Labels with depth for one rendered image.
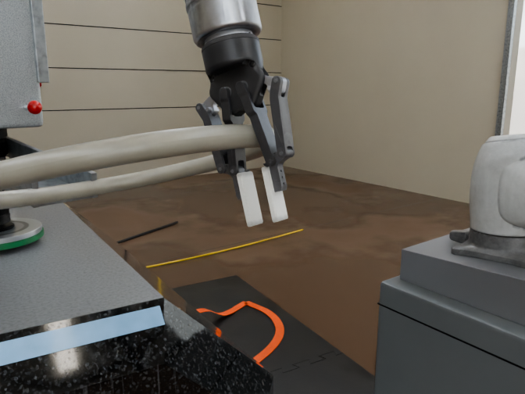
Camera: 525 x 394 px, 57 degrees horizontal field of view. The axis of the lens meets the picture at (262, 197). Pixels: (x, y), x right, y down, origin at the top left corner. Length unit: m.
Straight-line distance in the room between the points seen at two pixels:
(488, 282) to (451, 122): 4.86
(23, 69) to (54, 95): 5.17
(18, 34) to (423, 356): 1.19
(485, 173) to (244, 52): 0.71
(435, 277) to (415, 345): 0.16
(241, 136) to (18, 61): 0.81
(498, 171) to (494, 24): 4.65
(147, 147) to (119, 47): 6.22
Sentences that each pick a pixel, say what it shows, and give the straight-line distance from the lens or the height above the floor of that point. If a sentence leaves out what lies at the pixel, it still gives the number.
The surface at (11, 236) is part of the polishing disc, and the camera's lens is 1.33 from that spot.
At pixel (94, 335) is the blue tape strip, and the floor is 0.84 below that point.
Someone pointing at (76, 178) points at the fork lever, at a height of 1.09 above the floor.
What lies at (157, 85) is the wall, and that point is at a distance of 6.90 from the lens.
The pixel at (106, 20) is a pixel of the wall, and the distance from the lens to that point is 6.71.
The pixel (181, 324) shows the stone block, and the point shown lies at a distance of 0.99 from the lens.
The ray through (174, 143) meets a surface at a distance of 0.54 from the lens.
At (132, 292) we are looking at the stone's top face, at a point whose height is 0.87.
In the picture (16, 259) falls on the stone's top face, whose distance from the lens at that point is 1.29.
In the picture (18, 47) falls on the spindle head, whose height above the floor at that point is 1.36.
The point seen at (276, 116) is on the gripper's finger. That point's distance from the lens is 0.59.
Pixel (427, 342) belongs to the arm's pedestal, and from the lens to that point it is 1.21.
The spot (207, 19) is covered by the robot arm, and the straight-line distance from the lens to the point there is 0.62.
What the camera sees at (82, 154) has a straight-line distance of 0.53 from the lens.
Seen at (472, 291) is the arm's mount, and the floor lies 0.83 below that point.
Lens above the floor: 1.26
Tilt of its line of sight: 13 degrees down
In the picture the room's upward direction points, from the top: straight up
